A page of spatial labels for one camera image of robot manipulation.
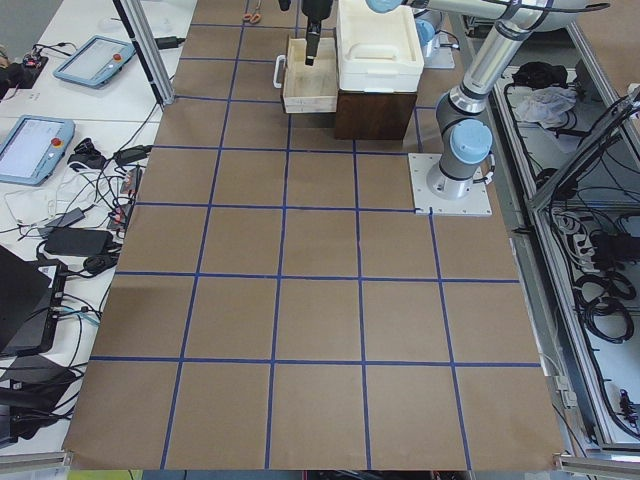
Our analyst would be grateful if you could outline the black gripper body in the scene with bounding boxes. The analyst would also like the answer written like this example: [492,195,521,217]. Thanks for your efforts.
[301,0,331,21]

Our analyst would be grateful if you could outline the grey orange scissors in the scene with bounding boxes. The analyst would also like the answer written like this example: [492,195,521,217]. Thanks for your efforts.
[243,0,262,25]

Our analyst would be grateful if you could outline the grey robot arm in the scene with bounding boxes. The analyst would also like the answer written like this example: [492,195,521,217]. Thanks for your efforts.
[337,0,610,119]
[414,9,446,59]

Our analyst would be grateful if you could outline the light wooden drawer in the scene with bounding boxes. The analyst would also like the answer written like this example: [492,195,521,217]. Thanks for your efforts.
[280,37,338,114]

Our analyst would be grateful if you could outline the white plastic tray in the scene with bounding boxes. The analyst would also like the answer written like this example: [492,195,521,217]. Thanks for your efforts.
[336,1,424,93]

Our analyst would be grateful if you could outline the dark brown wooden cabinet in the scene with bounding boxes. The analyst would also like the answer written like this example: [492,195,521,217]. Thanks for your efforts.
[334,90,418,140]

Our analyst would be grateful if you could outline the blue teach pendant far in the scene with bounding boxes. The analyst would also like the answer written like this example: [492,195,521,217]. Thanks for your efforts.
[53,35,136,89]

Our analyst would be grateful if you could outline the blue teach pendant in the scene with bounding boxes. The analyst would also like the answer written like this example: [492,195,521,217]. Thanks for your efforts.
[53,35,136,89]
[1,115,76,186]

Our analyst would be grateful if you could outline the white crumpled cloth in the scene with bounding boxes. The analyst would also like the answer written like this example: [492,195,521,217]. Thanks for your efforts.
[514,86,578,128]

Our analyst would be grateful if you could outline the blue teach pendant near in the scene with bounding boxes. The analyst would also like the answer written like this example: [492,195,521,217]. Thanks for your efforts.
[1,115,76,186]

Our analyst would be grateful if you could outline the black power adapter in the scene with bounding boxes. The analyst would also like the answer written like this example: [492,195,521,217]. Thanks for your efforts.
[44,228,113,257]

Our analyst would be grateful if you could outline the black laptop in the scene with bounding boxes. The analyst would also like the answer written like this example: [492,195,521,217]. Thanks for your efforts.
[1,248,67,357]

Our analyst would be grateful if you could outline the white drawer handle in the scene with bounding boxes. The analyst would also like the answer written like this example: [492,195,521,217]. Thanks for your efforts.
[272,54,288,90]

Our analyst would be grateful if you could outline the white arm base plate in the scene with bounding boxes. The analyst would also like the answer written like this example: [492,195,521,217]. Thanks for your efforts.
[422,32,458,70]
[408,153,492,217]

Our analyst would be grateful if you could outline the aluminium frame post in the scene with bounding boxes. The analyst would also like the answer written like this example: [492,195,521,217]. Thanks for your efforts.
[112,0,175,107]

